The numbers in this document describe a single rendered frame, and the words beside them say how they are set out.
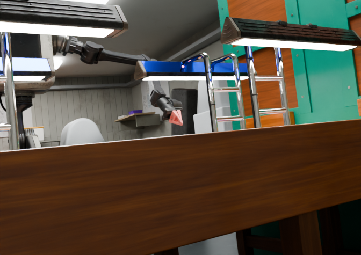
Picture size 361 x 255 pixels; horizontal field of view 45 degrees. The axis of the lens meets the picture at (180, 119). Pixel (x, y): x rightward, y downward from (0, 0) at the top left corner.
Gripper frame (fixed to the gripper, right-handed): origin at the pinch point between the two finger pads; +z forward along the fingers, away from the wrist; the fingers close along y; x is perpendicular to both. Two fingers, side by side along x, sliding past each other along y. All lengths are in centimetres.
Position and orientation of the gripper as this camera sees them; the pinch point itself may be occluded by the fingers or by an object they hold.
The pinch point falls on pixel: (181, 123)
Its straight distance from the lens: 206.0
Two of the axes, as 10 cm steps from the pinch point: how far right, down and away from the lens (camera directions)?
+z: 5.1, 5.5, -6.7
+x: -2.6, 8.3, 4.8
